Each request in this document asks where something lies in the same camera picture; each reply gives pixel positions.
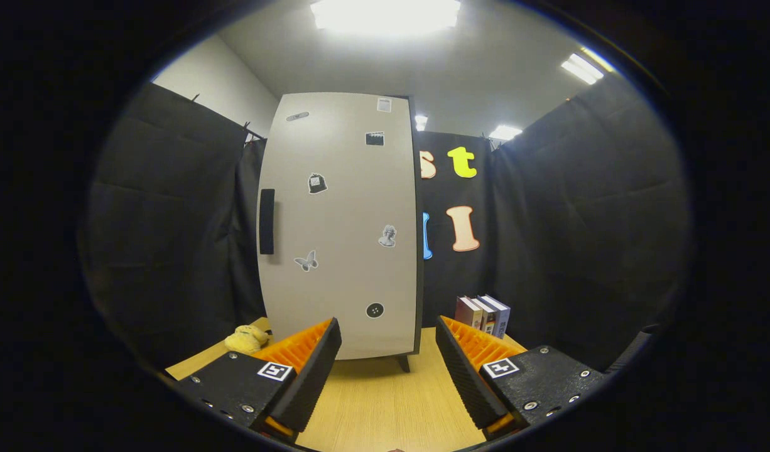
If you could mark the long ceiling light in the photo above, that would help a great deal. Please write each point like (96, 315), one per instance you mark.
(583, 68)

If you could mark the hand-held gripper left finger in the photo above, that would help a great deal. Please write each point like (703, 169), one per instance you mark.
(309, 376)

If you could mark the yellow plush toy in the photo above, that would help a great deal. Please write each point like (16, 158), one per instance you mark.
(247, 339)

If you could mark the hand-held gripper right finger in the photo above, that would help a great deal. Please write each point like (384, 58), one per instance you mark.
(463, 376)

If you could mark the dark grey cabinet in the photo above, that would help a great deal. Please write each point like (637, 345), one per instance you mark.
(403, 363)

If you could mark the white-spined book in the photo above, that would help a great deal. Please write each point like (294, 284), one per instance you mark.
(487, 316)

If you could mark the black backdrop cloth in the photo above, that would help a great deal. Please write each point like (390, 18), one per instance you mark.
(171, 220)

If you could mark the grey-blue book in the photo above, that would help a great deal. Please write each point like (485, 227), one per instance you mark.
(501, 316)

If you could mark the beige cabinet door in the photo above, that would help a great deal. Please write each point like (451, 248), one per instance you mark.
(341, 213)

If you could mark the large ceiling light panel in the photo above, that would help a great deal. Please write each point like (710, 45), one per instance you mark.
(385, 14)

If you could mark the small ceiling light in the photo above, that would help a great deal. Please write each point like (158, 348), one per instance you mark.
(421, 122)
(505, 132)

